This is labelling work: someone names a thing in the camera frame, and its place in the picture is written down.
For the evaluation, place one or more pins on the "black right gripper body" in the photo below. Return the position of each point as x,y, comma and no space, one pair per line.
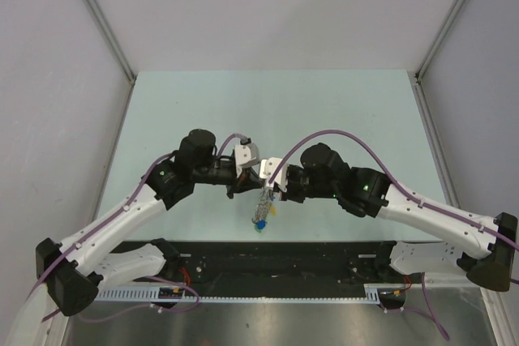
299,185

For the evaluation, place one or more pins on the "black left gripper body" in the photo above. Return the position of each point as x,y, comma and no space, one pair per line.
237,185

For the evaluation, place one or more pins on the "metal keyring with coloured tags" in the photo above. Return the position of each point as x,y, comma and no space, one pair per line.
264,208

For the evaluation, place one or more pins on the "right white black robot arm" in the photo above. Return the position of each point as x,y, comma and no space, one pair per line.
480,248

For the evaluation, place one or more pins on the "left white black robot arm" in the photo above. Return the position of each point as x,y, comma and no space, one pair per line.
80,266

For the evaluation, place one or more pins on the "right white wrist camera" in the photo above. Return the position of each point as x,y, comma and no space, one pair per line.
273,172

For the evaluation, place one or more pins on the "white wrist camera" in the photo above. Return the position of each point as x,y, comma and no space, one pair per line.
273,172
246,155

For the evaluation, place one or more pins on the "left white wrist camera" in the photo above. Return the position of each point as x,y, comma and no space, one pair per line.
246,155

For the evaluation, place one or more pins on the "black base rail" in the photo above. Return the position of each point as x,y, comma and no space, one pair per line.
344,262

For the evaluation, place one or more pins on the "white slotted cable duct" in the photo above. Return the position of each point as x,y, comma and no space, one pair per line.
164,294

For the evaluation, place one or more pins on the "aluminium frame post left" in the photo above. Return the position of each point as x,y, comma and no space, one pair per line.
109,37

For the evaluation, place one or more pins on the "aluminium frame post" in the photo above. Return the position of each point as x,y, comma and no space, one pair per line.
447,24
109,37

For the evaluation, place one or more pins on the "aluminium frame post right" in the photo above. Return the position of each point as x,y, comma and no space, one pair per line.
447,24

